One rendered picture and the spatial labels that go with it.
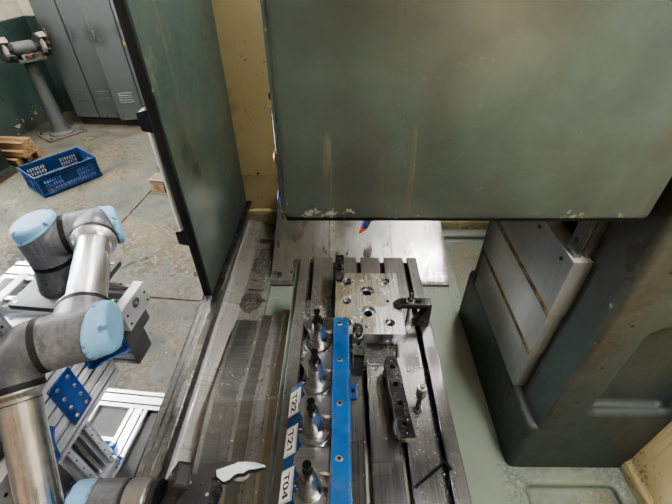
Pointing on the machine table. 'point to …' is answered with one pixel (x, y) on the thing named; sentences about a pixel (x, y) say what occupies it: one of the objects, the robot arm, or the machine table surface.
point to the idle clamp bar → (398, 402)
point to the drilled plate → (378, 332)
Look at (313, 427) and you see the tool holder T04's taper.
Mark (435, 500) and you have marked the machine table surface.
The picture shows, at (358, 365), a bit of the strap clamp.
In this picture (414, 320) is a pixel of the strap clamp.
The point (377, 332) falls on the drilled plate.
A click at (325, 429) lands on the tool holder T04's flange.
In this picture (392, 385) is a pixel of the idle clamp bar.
